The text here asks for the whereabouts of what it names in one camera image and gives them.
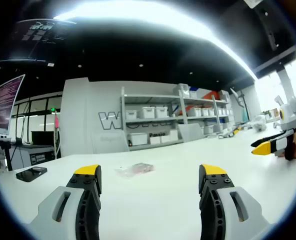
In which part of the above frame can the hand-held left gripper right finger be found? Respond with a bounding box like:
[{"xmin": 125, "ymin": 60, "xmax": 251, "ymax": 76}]
[{"xmin": 198, "ymin": 163, "xmax": 272, "ymax": 240}]

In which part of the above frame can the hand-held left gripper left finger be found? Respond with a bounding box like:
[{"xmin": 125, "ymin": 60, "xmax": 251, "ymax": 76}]
[{"xmin": 29, "ymin": 164, "xmax": 103, "ymax": 240}]

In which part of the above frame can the clear resealable bag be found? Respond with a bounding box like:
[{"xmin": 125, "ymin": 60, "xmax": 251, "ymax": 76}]
[{"xmin": 114, "ymin": 161, "xmax": 155, "ymax": 178}]

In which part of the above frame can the white plastic bag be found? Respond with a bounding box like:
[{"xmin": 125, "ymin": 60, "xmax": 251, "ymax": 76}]
[{"xmin": 252, "ymin": 114, "xmax": 268, "ymax": 131}]

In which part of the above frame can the open silver laptop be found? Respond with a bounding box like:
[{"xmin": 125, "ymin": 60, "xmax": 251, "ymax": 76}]
[{"xmin": 0, "ymin": 74, "xmax": 26, "ymax": 143}]

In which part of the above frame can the grey floor stand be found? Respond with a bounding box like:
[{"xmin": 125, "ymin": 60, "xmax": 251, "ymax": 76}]
[{"xmin": 229, "ymin": 87, "xmax": 250, "ymax": 125}]

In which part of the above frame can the black smartphone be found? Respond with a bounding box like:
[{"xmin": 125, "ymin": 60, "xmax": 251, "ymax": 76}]
[{"xmin": 15, "ymin": 166, "xmax": 48, "ymax": 183}]

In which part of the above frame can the grey equipment cabinet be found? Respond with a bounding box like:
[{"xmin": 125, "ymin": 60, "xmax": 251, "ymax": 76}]
[{"xmin": 11, "ymin": 144, "xmax": 56, "ymax": 166}]

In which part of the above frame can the small black monitor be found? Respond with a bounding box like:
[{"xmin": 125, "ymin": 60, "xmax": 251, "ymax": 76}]
[{"xmin": 31, "ymin": 131, "xmax": 55, "ymax": 146}]

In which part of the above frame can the black laptop stand desk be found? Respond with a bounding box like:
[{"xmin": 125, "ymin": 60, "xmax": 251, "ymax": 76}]
[{"xmin": 0, "ymin": 138, "xmax": 14, "ymax": 172}]

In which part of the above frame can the grey metal shelf unit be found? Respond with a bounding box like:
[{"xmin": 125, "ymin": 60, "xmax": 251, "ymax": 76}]
[{"xmin": 120, "ymin": 84, "xmax": 236, "ymax": 152}]

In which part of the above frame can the hanging dark monitor screen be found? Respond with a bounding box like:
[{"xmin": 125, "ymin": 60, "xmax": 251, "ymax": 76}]
[{"xmin": 0, "ymin": 18, "xmax": 78, "ymax": 66}]

